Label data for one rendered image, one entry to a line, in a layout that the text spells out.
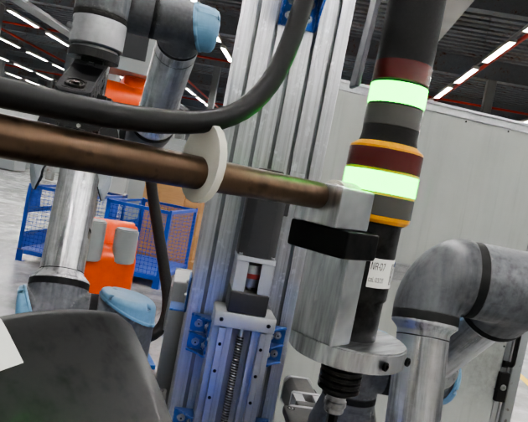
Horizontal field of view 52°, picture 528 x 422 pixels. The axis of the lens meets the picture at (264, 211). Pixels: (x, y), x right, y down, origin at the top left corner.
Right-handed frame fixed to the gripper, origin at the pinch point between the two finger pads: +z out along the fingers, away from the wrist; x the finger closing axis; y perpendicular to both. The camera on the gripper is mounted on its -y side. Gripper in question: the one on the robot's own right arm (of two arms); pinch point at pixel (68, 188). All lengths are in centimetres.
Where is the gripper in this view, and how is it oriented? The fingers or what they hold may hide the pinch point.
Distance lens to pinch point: 82.5
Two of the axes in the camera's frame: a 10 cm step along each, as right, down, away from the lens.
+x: -9.7, -1.8, -1.9
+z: -1.9, 9.8, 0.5
